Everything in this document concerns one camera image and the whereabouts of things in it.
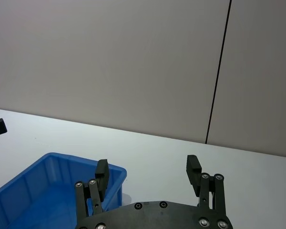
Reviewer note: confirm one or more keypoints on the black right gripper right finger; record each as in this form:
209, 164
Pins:
192, 174

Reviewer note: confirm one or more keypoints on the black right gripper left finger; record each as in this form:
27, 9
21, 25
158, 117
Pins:
102, 176

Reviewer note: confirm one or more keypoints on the blue plastic bin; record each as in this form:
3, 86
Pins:
33, 198

